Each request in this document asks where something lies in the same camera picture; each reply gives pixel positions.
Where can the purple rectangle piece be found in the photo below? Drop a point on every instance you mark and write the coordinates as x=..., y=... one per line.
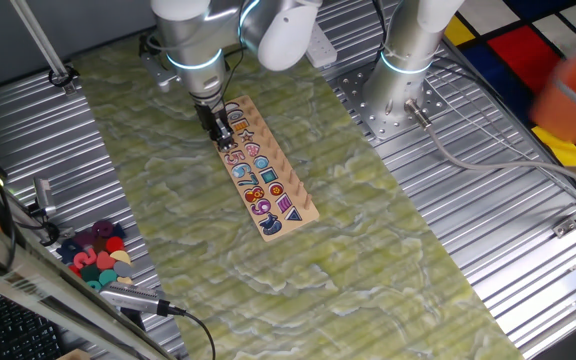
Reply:
x=84, y=238

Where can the teal square piece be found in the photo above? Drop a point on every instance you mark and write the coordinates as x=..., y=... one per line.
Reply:
x=90, y=273

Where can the red heart piece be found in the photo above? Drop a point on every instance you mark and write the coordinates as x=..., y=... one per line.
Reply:
x=105, y=261

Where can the yellow semicircle piece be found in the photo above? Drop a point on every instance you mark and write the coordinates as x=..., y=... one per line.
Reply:
x=121, y=257

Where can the grey shape piece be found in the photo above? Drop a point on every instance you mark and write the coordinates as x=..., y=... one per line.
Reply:
x=123, y=269

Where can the light wooden box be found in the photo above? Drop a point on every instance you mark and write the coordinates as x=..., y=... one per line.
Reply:
x=74, y=355

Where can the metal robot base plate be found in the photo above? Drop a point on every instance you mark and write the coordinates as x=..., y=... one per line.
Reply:
x=368, y=115

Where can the red circle piece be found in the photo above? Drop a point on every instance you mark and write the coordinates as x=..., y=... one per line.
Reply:
x=114, y=244

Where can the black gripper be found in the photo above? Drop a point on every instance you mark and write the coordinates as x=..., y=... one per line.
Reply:
x=208, y=112

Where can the wooden number shape puzzle board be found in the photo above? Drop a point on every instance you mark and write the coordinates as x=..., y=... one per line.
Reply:
x=288, y=197

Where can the teal circle piece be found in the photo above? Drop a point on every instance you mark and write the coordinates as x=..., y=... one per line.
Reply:
x=108, y=277

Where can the teal number six piece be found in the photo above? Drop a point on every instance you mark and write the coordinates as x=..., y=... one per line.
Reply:
x=94, y=285

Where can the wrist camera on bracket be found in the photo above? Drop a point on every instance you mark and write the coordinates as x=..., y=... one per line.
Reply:
x=155, y=70

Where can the orange container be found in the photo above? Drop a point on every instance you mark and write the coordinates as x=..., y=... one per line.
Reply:
x=573, y=100

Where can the dark blue number zero piece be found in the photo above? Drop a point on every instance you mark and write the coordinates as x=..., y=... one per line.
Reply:
x=63, y=252

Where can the black keyboard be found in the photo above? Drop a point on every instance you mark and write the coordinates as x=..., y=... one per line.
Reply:
x=18, y=330

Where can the small camera on clamp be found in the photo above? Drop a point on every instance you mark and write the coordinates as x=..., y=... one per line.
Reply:
x=43, y=195

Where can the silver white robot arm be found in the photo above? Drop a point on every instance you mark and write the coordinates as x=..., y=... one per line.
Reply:
x=193, y=45

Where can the dark blue shape piece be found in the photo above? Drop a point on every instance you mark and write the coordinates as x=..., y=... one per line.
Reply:
x=119, y=231

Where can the white power strip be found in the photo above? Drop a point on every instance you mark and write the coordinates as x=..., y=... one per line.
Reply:
x=323, y=50

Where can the aluminium pole with clamp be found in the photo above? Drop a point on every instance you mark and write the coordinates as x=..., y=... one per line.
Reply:
x=43, y=42

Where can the black camera stand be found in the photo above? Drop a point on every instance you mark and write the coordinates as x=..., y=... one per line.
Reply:
x=133, y=320

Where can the grey metal frame bar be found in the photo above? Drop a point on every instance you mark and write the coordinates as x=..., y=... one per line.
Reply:
x=43, y=285

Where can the beige shape piece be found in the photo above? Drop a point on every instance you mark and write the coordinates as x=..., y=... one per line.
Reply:
x=124, y=280

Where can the silver camera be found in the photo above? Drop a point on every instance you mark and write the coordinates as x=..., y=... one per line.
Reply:
x=133, y=299

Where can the colourful block pattern cloth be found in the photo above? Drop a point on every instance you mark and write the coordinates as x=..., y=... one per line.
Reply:
x=513, y=55

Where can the green marble pattern mat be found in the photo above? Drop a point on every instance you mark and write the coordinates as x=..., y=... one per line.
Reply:
x=318, y=280

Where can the red number two piece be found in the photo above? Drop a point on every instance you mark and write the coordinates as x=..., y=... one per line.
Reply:
x=80, y=262

